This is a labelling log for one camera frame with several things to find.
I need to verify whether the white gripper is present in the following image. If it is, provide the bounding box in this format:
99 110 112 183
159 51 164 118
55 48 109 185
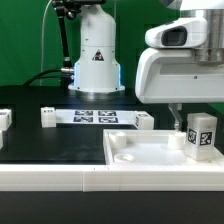
135 48 224 131

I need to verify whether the white sheet with tags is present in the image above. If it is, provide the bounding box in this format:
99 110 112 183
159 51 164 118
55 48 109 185
56 109 134 125

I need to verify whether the white square tabletop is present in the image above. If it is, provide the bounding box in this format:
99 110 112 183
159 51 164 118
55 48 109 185
103 129 224 166

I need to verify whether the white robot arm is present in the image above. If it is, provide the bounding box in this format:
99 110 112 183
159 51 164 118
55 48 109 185
69 0 224 115

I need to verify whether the white L-shaped fence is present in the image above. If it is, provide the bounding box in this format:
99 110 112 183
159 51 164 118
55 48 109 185
0 164 224 192

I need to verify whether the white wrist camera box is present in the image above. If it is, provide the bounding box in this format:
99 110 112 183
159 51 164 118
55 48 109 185
145 17 208 48

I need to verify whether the black cable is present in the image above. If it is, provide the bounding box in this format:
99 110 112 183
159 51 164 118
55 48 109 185
22 68 75 87

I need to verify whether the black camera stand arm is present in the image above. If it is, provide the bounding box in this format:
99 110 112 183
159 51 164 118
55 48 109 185
52 0 106 67

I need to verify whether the white cable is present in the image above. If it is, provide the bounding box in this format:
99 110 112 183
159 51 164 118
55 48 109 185
39 0 54 86

